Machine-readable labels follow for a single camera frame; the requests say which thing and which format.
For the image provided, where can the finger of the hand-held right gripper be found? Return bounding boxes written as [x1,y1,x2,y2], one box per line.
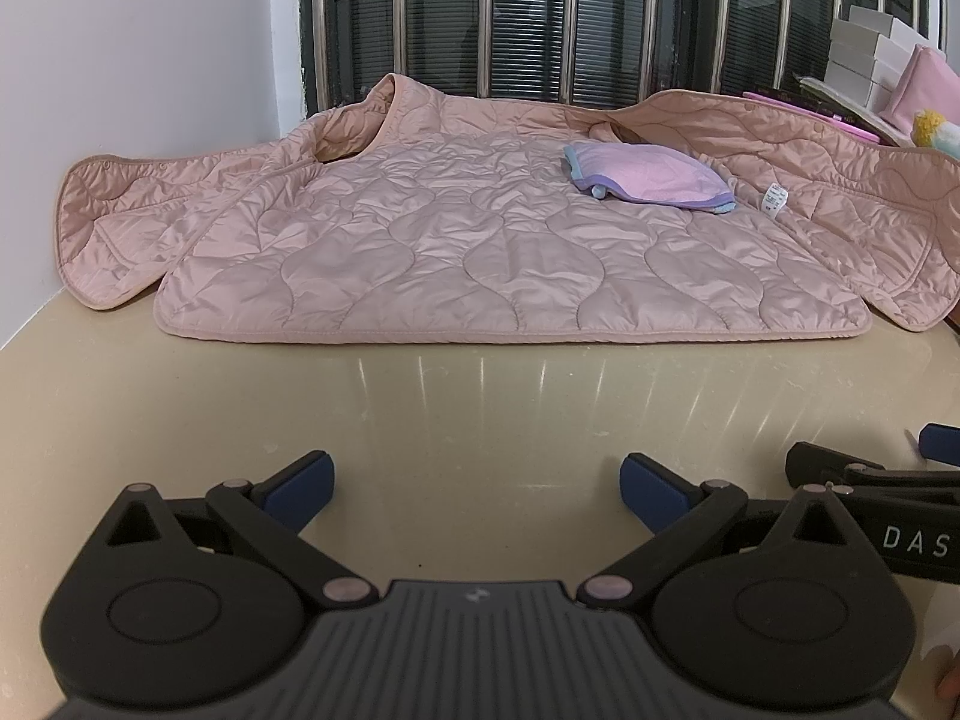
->
[786,442,960,492]
[919,424,960,464]

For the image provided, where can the pink quilted jacket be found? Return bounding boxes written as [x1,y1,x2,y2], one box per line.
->
[54,73,960,342]

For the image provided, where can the pink cushion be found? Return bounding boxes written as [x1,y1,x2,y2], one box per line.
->
[877,45,960,147]

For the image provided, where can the dark window blinds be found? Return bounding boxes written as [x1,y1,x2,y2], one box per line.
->
[298,0,960,113]

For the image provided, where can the stack of white boxes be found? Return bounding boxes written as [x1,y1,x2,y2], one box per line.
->
[825,6,947,113]

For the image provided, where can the yellow plush toy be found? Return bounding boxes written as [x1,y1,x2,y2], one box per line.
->
[911,111,960,160]

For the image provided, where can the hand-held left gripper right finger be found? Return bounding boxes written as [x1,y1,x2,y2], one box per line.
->
[577,452,871,611]

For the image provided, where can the pink and blue garment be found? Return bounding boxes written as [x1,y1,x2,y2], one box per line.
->
[564,141,737,212]

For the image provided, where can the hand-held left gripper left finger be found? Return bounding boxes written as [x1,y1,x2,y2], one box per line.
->
[97,451,380,611]

